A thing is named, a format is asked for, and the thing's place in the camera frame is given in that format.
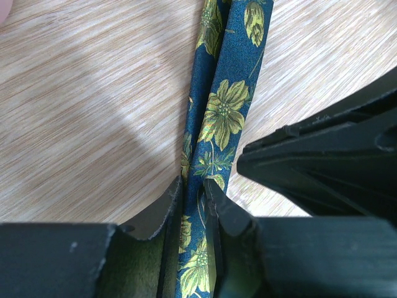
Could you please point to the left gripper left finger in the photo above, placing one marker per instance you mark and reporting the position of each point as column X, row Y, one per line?
column 138, row 258

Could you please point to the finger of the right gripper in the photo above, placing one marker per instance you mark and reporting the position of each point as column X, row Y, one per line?
column 339, row 161

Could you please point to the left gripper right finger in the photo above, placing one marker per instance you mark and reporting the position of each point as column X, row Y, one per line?
column 296, row 256

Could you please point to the blue yellow floral tie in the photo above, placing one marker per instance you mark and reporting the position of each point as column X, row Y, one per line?
column 227, row 61

